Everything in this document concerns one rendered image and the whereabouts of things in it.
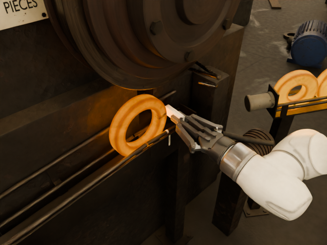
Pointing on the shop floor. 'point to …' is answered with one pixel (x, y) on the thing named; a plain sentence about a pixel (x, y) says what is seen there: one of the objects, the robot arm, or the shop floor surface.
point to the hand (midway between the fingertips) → (174, 114)
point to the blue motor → (309, 44)
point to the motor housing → (224, 191)
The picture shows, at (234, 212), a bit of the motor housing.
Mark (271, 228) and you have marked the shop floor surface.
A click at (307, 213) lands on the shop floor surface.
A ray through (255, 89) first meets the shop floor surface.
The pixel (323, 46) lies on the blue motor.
